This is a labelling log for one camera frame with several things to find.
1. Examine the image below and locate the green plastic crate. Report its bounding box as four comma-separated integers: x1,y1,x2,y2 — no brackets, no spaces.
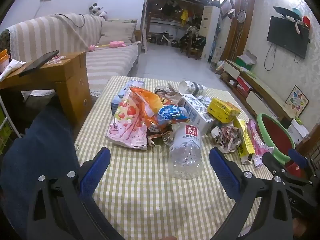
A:
0,100,14,155

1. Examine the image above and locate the crumpled printed paper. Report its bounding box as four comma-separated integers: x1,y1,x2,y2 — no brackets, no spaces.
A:
211,125,243,153

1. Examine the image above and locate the person's leg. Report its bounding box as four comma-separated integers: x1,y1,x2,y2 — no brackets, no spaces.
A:
0,100,80,230

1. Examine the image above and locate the blue white carton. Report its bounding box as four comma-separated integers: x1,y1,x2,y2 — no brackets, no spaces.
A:
111,80,145,117

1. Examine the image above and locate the white box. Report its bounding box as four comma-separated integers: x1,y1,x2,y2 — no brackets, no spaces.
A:
287,119,310,144

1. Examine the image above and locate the small crumpled paper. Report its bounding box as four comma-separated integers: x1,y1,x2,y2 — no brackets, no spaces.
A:
200,95,213,108

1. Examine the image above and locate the white balance bicycle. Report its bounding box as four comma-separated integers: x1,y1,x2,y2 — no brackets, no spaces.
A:
151,31,180,47

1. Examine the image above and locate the pink toy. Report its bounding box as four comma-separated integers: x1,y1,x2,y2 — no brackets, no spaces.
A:
87,41,127,53

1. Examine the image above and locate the patterned paper cup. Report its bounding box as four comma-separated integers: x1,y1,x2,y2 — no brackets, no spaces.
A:
178,80,207,96

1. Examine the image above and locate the green cardboard box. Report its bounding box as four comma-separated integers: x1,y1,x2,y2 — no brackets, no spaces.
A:
236,50,257,72

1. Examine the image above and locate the framed picture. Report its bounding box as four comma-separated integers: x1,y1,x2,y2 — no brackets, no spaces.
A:
219,0,237,19

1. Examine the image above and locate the low television cabinet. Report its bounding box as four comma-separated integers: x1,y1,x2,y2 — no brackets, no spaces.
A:
220,59,300,123

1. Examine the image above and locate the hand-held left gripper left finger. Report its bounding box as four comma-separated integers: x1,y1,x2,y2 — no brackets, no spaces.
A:
26,147,125,240

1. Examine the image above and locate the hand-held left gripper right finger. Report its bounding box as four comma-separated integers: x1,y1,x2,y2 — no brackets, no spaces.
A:
209,147,297,240

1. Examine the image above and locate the black wall television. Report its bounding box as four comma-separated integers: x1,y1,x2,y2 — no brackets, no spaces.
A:
267,16,310,59

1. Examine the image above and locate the black hat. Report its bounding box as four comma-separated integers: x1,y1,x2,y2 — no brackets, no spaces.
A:
273,6,300,20

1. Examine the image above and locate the beige striped sofa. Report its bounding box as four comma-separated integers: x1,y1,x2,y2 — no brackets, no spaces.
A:
0,12,142,98

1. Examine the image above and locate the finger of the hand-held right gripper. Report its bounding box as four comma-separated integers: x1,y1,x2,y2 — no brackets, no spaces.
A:
262,152,290,180
287,149,312,178

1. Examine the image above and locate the blue snack wrapper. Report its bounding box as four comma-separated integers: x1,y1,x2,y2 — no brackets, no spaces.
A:
156,105,189,125

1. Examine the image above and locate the white milk carton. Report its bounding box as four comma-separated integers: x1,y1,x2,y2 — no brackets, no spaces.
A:
180,94,215,135

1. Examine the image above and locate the clear plastic bottle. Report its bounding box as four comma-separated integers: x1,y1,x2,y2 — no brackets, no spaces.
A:
168,122,203,180

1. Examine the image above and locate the white plush toy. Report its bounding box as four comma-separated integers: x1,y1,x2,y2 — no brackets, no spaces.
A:
89,3,108,20

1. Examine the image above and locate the yellow drink carton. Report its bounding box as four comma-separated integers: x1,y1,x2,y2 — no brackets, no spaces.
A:
207,98,241,123

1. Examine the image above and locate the orange snack bag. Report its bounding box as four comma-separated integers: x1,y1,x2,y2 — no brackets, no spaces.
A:
129,86,167,132

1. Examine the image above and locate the wooden side table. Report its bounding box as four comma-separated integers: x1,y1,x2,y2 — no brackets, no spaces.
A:
0,51,92,135

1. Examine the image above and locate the standing air conditioner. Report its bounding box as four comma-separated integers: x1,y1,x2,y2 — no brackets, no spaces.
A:
199,6,217,60

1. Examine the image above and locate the framed board game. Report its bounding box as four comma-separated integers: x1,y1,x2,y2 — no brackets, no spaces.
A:
285,85,310,118

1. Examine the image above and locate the flattened yellow carton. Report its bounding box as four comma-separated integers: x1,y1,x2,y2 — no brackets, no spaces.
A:
232,118,256,165

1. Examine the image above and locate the orange packet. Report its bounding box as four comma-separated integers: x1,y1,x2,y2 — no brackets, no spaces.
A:
0,49,10,72

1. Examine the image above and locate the pink strawberry snack bag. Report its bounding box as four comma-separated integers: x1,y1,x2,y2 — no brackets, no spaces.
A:
105,97,148,151

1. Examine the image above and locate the black tablet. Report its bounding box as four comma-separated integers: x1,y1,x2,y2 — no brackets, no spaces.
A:
19,50,60,77

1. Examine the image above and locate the black cable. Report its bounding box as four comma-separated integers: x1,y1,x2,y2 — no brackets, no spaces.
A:
55,12,87,28

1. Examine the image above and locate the yellow checkered tablecloth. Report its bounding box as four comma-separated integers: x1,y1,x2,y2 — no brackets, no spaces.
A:
74,76,265,240

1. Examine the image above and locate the pink plastic wrapper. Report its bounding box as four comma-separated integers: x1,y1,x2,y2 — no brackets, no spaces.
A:
247,119,274,169

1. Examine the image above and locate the television cable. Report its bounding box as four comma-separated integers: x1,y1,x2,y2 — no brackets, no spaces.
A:
264,42,277,72

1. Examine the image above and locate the white cloth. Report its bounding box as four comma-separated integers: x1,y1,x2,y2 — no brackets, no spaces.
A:
0,59,27,82

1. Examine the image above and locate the red bin with green rim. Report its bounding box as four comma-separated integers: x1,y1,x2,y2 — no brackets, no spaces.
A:
257,113,297,164

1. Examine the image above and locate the crumpled brown paper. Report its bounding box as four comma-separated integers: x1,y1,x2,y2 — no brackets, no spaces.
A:
154,82,184,105

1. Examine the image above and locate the beige pillow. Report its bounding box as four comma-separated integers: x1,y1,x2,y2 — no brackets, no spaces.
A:
96,20,138,46

